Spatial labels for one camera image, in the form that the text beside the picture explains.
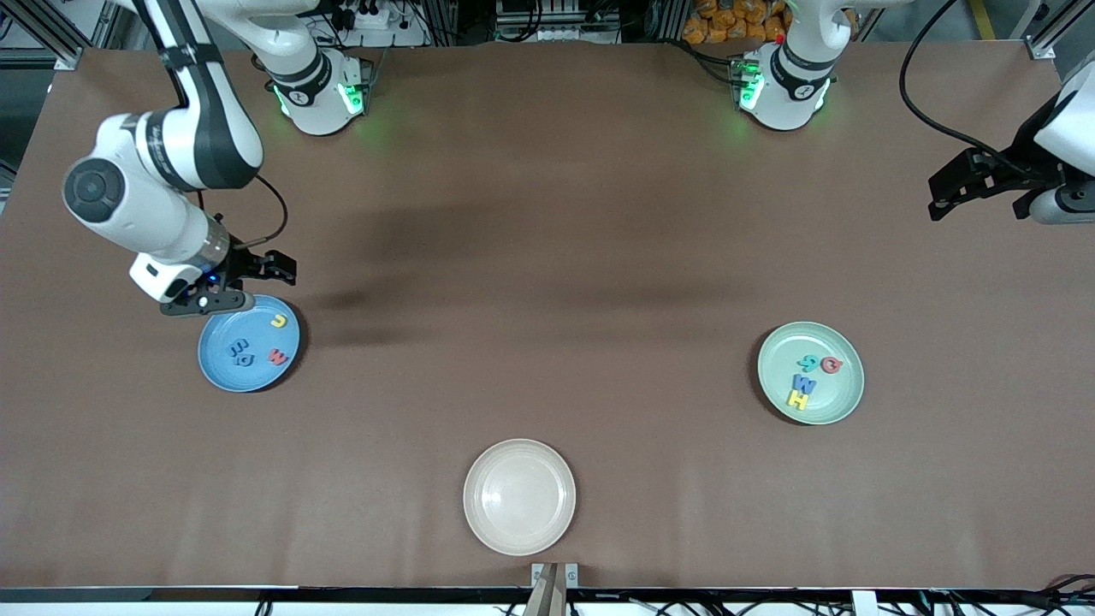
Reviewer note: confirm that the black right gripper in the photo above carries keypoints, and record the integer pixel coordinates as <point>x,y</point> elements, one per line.
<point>245,268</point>

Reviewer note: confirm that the tan wooden stick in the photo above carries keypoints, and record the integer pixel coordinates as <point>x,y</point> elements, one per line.
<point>547,599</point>

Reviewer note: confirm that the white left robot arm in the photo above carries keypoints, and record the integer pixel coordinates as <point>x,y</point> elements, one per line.
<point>791,85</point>

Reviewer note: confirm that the red foam letter w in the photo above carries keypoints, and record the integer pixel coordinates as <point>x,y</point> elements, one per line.
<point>278,357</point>

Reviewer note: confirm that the aluminium frame profile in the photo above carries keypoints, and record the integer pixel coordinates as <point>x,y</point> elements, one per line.
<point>51,34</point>
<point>1039,47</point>

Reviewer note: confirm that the white table edge rail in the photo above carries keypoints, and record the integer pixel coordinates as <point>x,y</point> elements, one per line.
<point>171,609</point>

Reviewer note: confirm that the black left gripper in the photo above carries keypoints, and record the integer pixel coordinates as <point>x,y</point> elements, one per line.
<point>1020,168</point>

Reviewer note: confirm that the white power strip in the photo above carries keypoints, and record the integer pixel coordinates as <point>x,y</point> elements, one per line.
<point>372,17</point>

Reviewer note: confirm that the blue foam letter W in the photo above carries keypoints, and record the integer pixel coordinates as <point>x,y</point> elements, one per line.
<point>804,382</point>

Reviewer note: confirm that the orange bags pile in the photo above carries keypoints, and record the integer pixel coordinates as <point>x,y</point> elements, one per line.
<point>727,21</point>

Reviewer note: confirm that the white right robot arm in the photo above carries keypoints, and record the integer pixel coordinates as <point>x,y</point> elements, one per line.
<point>154,205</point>

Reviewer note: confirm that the red foam letter Q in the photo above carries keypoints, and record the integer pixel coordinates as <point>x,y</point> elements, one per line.
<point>825,366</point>

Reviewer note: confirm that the yellow foam letter H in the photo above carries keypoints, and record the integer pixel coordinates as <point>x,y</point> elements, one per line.
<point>798,399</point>

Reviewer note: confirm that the blue plate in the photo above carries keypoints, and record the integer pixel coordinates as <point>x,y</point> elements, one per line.
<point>222,368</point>

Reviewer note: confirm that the dark equipment rack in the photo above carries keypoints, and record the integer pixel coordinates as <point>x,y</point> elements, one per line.
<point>556,17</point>

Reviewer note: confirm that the green plate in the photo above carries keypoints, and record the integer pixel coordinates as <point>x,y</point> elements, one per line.
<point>838,398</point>

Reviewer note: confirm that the metal table edge bracket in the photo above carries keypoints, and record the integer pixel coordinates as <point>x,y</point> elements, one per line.
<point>571,575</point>

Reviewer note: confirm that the teal foam letter R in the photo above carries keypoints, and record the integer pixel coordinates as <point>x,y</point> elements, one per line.
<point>807,364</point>

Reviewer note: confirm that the blue foam letter m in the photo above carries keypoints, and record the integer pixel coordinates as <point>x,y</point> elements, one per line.
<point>237,347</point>

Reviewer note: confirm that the beige plate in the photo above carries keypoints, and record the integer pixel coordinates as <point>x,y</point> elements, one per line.
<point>519,497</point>

